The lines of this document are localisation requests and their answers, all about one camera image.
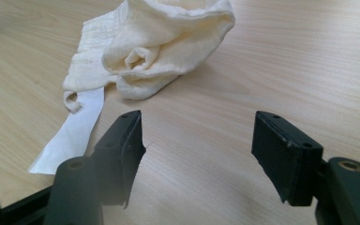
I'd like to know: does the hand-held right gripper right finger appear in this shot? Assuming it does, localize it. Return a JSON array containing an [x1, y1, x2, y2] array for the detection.
[[251, 110, 324, 208]]

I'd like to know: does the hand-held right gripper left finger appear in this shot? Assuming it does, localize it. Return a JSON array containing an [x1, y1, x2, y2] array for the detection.
[[90, 110, 147, 209]]

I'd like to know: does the cream cloth with white label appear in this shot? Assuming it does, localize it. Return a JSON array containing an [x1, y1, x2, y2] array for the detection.
[[27, 0, 236, 175]]

